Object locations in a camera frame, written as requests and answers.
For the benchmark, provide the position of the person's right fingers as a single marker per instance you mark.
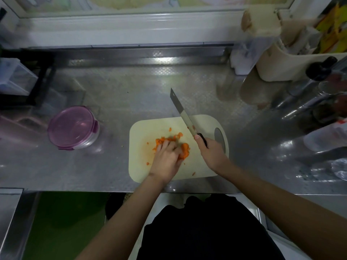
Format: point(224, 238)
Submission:
point(201, 142)

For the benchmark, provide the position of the person's black clothing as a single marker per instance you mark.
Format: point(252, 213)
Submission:
point(208, 230)

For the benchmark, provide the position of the clear glass jar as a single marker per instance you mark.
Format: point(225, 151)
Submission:
point(329, 105)

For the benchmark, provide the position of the cream plastic utensil holder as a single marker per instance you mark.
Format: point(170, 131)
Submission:
point(295, 56)

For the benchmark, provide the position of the bottle with black cap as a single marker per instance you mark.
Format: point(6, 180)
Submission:
point(311, 78)

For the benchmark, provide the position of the cream plastic cutting board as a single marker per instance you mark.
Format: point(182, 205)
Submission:
point(176, 148)

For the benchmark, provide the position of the white plastic bag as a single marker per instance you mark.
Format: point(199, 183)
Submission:
point(326, 136)

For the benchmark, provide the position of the person's right hand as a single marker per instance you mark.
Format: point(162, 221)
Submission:
point(212, 155)

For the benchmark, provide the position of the pile of chopped carrot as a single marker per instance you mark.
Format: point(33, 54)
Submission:
point(176, 146)

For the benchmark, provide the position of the person's right forearm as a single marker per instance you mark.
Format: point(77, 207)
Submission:
point(284, 213)

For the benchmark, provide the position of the yellow packet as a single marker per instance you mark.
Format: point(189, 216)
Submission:
point(332, 29)

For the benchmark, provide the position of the person's left fingers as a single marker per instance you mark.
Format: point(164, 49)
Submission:
point(169, 147)

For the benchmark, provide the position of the round container with purple lid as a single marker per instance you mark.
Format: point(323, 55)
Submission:
point(73, 127)

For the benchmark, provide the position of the clear plastic box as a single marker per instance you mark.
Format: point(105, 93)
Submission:
point(15, 77)

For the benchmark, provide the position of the cream plastic container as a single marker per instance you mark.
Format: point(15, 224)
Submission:
point(261, 20)

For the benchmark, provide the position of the person's left forearm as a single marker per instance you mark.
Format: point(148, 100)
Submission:
point(123, 222)

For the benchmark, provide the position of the person's left hand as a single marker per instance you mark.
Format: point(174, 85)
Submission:
point(166, 162)

